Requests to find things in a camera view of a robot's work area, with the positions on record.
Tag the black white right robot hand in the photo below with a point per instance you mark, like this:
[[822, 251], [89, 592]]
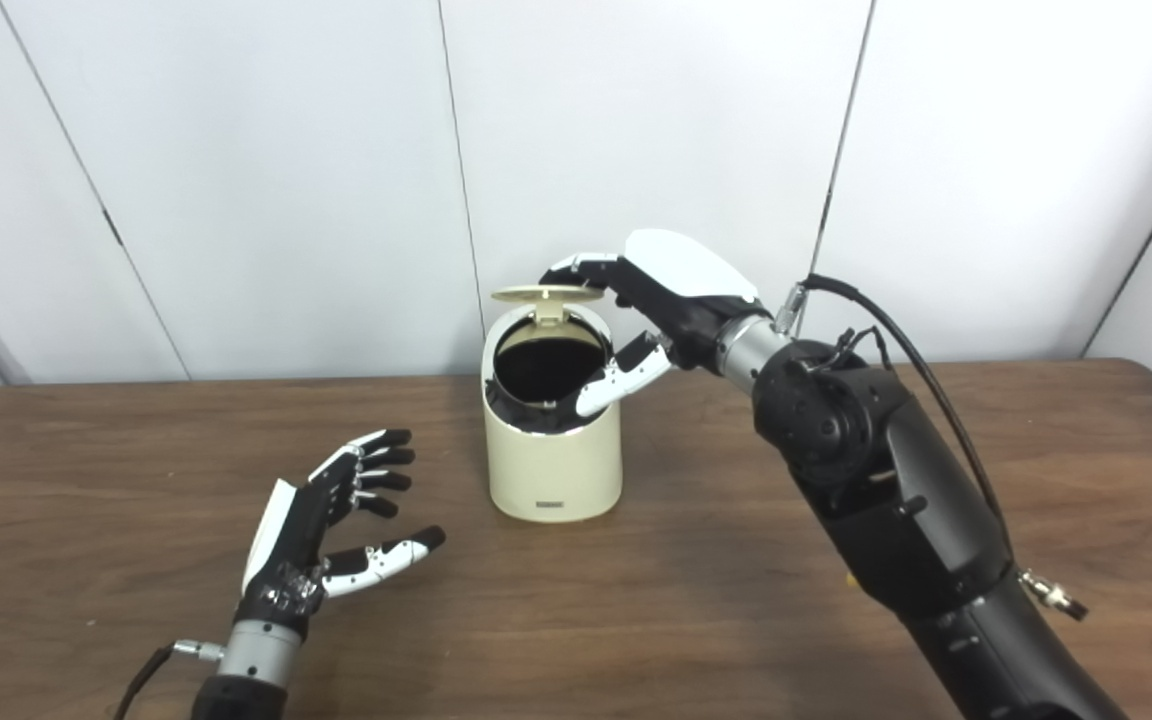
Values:
[[686, 290]]

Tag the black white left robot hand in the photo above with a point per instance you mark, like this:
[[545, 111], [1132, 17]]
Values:
[[286, 540]]

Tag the cream round bin lid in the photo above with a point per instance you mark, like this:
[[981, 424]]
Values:
[[546, 293]]

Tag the cream-colored bin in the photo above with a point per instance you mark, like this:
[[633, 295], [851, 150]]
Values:
[[551, 470]]

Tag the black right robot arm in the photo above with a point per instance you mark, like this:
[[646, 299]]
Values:
[[886, 480]]

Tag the black bin liner bag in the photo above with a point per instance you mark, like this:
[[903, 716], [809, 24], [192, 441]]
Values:
[[546, 365]]

